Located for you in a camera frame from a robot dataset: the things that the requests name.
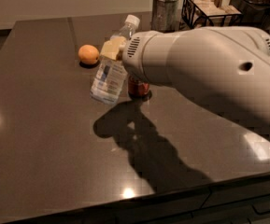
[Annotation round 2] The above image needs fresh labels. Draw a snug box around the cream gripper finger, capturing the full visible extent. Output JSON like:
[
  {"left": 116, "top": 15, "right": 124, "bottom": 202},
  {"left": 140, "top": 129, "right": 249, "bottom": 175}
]
[{"left": 100, "top": 36, "right": 126, "bottom": 61}]

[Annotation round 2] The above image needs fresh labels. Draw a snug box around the clear plastic water bottle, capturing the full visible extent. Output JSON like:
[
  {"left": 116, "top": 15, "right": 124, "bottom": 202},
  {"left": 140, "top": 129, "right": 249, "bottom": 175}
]
[{"left": 91, "top": 15, "right": 140, "bottom": 105}]

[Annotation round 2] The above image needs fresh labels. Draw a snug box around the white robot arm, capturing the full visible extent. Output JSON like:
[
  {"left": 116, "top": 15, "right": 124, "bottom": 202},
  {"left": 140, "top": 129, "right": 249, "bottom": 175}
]
[{"left": 101, "top": 26, "right": 270, "bottom": 137}]

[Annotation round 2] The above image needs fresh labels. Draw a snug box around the orange fruit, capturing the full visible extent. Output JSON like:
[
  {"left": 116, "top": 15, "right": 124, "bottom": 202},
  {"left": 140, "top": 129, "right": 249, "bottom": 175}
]
[{"left": 78, "top": 45, "right": 99, "bottom": 65}]

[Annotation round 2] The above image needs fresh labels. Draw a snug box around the red cola can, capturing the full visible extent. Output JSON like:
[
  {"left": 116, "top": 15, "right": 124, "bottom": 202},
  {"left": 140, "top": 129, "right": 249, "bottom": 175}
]
[{"left": 128, "top": 76, "right": 149, "bottom": 97}]

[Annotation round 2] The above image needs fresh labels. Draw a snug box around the metal cup with cotton swabs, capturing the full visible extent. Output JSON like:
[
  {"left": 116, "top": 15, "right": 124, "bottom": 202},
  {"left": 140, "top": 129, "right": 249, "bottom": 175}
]
[{"left": 151, "top": 0, "right": 178, "bottom": 33}]

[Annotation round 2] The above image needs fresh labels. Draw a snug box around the black wire napkin basket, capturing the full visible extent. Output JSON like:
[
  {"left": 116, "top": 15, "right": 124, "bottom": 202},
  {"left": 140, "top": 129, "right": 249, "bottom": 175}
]
[{"left": 179, "top": 0, "right": 243, "bottom": 30}]

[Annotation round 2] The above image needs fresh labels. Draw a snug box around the black drawer handle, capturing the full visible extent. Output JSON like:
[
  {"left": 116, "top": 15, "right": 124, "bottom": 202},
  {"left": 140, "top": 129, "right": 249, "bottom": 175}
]
[{"left": 252, "top": 201, "right": 270, "bottom": 216}]

